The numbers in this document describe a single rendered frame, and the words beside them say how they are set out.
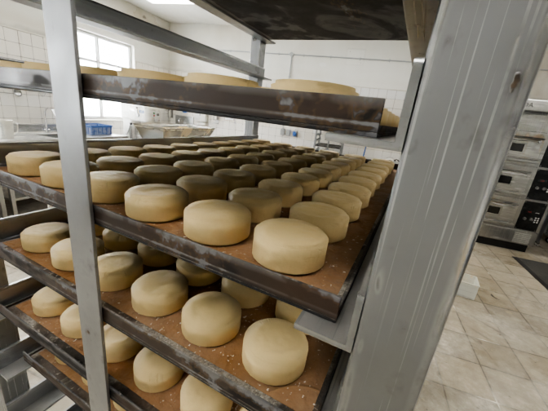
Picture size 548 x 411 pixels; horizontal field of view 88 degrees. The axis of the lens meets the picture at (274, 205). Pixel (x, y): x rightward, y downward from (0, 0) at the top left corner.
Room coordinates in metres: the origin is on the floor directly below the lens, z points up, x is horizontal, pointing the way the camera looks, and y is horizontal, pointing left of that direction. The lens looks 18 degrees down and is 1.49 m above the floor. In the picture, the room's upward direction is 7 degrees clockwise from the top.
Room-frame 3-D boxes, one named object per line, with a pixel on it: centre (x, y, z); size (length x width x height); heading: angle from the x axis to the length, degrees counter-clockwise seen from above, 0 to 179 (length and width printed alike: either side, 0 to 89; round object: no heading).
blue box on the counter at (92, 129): (4.36, 2.84, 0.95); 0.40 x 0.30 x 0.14; 167
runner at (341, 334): (0.40, -0.16, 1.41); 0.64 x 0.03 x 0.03; 155
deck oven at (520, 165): (4.34, -3.09, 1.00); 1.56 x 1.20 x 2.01; 74
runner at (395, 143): (0.40, -0.16, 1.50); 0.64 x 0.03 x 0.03; 155
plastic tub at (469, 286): (2.55, -1.94, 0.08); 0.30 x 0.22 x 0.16; 64
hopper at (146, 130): (2.18, 0.79, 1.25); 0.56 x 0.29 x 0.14; 158
